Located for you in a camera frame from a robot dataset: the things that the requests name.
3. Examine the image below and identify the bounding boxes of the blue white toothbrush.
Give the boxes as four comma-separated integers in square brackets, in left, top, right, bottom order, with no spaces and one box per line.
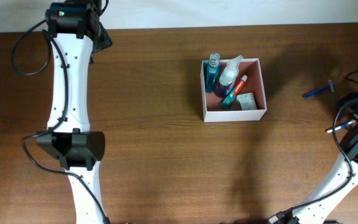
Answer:
[326,119,356,133]

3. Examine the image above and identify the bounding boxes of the teal mouthwash bottle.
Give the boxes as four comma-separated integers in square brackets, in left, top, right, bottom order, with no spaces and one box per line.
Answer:
[205,53,220,93]

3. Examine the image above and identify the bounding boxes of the green white soap box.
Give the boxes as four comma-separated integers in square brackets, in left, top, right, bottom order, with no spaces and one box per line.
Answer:
[236,93,257,111]

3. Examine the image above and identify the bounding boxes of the clear blue sanitizer bottle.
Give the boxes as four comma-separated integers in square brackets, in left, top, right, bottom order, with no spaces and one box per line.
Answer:
[214,55,244,98]

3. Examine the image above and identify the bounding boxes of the teal toothpaste tube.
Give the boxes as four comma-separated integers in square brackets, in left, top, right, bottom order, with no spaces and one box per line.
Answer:
[220,75,248,110]

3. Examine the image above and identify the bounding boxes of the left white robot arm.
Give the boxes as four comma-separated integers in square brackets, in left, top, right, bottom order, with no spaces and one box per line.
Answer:
[36,1,110,223]

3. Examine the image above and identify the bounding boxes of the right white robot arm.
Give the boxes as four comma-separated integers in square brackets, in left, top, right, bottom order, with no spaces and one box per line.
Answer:
[268,92,358,224]

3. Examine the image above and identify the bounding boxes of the blue disposable razor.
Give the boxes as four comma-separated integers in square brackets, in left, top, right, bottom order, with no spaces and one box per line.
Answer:
[303,80,335,98]

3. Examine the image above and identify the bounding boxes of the white open cardboard box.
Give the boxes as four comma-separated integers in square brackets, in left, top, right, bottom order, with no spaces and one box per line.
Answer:
[200,58,267,123]

